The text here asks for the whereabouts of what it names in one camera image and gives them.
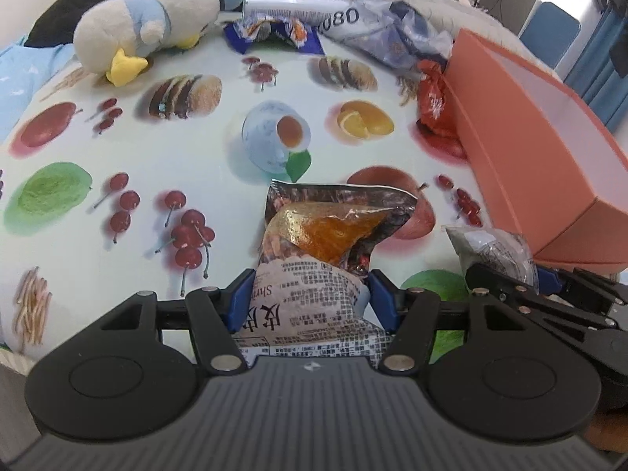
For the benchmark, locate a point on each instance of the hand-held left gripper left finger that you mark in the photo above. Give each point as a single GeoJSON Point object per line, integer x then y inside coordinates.
{"type": "Point", "coordinates": [240, 297]}

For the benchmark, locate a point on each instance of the red wrapper packet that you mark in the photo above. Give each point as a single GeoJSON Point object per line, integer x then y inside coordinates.
{"type": "Point", "coordinates": [436, 98]}

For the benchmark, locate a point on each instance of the grey silver snack packet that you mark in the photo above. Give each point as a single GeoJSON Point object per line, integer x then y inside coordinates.
{"type": "Point", "coordinates": [495, 252]}

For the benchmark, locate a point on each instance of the orange cardboard box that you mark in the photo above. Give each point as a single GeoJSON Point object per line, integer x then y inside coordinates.
{"type": "Point", "coordinates": [535, 142]}

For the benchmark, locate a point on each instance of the white tube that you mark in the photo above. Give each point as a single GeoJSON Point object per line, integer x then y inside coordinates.
{"type": "Point", "coordinates": [289, 6]}

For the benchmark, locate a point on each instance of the fruit print tablecloth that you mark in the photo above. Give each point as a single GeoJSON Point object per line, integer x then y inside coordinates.
{"type": "Point", "coordinates": [147, 147]}

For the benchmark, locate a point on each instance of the silver packet with orange food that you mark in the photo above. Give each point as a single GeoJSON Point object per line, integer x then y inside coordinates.
{"type": "Point", "coordinates": [319, 255]}

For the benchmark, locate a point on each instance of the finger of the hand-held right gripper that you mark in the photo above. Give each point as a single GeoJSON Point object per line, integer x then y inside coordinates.
{"type": "Point", "coordinates": [549, 279]}
{"type": "Point", "coordinates": [530, 299]}

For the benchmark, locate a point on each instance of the blue chair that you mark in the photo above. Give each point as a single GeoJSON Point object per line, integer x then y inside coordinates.
{"type": "Point", "coordinates": [549, 34]}

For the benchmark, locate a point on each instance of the clear plastic bag 080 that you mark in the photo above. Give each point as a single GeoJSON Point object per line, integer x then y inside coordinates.
{"type": "Point", "coordinates": [392, 29]}

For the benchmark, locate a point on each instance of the blue snack packet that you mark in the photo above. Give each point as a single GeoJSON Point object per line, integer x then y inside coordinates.
{"type": "Point", "coordinates": [267, 32]}

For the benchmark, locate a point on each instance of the hanging dark clothes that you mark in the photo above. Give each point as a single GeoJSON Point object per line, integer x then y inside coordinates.
{"type": "Point", "coordinates": [617, 14]}

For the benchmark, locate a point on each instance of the person's right forearm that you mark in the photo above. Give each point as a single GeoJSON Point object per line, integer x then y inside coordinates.
{"type": "Point", "coordinates": [608, 434]}

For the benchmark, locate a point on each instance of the blue curtain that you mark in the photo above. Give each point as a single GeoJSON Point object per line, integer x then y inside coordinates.
{"type": "Point", "coordinates": [601, 78]}

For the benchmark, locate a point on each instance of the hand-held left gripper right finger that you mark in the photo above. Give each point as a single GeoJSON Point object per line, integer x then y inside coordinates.
{"type": "Point", "coordinates": [381, 299]}

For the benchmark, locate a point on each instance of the light blue bed sheet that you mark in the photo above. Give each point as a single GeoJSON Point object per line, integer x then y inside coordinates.
{"type": "Point", "coordinates": [24, 68]}

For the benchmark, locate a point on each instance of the plush duck toy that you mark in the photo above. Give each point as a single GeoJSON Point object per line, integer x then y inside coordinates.
{"type": "Point", "coordinates": [152, 19]}

